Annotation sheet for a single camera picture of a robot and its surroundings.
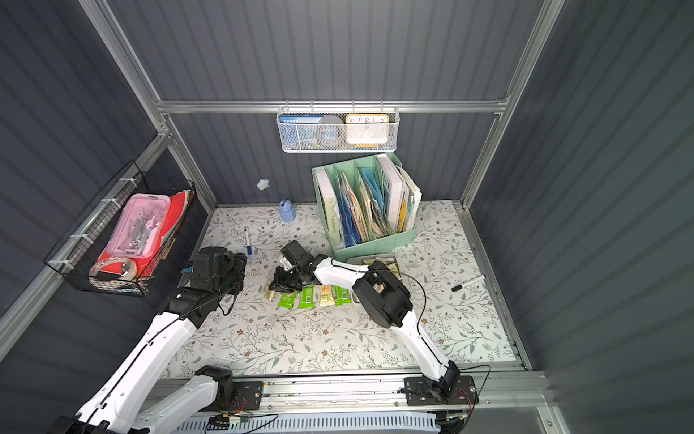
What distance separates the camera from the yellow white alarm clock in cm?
89

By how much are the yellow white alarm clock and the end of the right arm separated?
0.40 m

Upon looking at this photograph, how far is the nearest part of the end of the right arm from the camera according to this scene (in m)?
0.74
